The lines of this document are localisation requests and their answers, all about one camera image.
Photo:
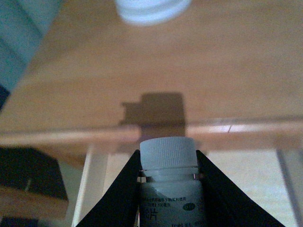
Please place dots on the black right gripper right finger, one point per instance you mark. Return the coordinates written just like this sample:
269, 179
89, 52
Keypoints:
226, 205

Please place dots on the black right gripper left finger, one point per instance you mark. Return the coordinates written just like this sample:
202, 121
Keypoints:
119, 205

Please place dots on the wooden nightstand frame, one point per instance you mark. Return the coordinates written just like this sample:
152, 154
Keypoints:
228, 73

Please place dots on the white medicine bottle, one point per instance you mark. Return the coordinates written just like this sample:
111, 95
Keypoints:
171, 193

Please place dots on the grey-blue curtain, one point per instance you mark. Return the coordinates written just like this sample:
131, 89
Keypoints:
23, 24

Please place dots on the white ribbed air purifier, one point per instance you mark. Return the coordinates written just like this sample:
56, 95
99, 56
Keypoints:
150, 12

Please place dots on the wooden drawer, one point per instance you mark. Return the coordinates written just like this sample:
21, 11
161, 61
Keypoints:
273, 178

